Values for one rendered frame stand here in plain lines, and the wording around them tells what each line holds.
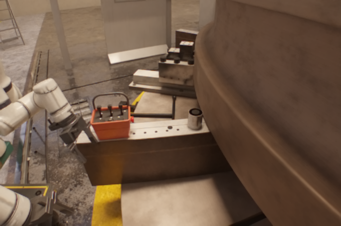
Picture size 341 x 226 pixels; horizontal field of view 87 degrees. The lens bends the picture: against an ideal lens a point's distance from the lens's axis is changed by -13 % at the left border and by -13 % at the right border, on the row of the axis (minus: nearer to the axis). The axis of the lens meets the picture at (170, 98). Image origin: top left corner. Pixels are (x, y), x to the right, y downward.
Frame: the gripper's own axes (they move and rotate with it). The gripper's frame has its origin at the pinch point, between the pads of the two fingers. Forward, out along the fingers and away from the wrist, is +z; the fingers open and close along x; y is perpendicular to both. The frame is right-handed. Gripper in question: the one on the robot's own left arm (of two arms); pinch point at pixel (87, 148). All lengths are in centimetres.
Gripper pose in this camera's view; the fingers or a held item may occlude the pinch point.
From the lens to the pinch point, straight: 95.6
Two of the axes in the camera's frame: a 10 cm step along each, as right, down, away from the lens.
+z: 4.0, 8.4, 3.7
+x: 0.5, -4.2, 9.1
